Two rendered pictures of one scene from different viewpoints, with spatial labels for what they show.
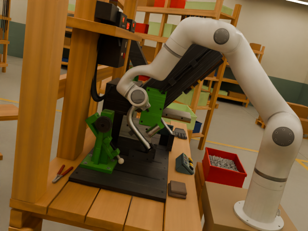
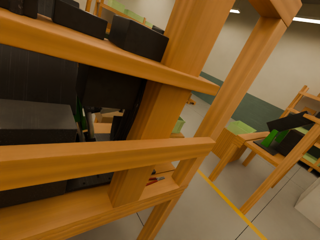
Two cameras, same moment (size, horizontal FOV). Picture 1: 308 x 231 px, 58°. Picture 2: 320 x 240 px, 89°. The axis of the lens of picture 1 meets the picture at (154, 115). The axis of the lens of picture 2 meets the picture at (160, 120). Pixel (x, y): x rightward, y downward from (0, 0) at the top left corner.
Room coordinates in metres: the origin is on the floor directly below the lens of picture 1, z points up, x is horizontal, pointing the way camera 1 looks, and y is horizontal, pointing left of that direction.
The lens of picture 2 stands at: (1.70, 0.80, 1.59)
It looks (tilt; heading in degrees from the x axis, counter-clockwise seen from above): 23 degrees down; 225
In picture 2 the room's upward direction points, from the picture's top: 23 degrees clockwise
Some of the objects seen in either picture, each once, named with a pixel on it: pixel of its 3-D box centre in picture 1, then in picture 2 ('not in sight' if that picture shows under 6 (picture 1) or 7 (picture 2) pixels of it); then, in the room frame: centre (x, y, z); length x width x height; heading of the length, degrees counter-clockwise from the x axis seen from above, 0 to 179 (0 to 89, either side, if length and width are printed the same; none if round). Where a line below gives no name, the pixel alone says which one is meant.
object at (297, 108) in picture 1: (287, 118); not in sight; (7.14, -3.42, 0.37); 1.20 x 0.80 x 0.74; 99
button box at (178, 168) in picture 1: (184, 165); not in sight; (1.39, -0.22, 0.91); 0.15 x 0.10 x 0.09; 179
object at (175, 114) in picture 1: (159, 111); not in sight; (1.66, -0.03, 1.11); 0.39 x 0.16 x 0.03; 89
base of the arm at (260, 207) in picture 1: (263, 195); not in sight; (0.98, -0.48, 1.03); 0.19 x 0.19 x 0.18
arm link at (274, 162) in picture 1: (278, 146); not in sight; (0.95, -0.46, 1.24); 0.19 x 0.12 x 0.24; 157
